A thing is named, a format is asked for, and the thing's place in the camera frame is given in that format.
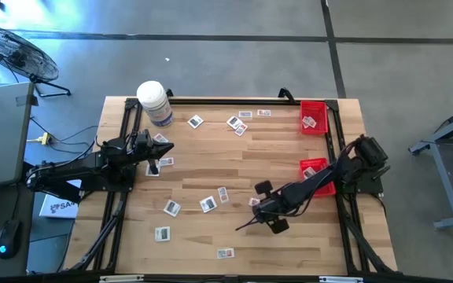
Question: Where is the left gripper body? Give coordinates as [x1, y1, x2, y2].
[130, 141, 160, 176]

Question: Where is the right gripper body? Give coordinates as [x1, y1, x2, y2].
[251, 179, 291, 236]

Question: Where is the white wipes canister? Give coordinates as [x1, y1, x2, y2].
[135, 80, 175, 128]

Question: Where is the red plastic basket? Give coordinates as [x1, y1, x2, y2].
[299, 157, 337, 197]
[300, 100, 329, 136]

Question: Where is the black support bar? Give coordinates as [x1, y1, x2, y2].
[43, 181, 83, 204]

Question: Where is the white cardboard box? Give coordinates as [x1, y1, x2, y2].
[39, 178, 84, 219]

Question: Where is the dark grey desk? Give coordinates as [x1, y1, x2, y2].
[0, 182, 37, 278]

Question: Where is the black computer mouse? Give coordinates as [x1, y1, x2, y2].
[0, 219, 22, 260]

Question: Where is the black floor fan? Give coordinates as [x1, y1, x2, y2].
[0, 24, 72, 98]

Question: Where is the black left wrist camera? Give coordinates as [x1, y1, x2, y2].
[134, 129, 153, 145]

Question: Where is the black right camera cable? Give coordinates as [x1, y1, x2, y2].
[234, 215, 269, 232]

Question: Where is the black aluminium table frame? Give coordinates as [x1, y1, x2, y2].
[63, 96, 399, 276]

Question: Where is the black floor cable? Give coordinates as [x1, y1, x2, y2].
[29, 116, 100, 156]

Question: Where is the white metal bracket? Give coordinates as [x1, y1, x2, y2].
[318, 275, 365, 283]
[98, 274, 145, 283]

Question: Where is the grey metal table frame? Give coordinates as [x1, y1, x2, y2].
[408, 100, 453, 230]

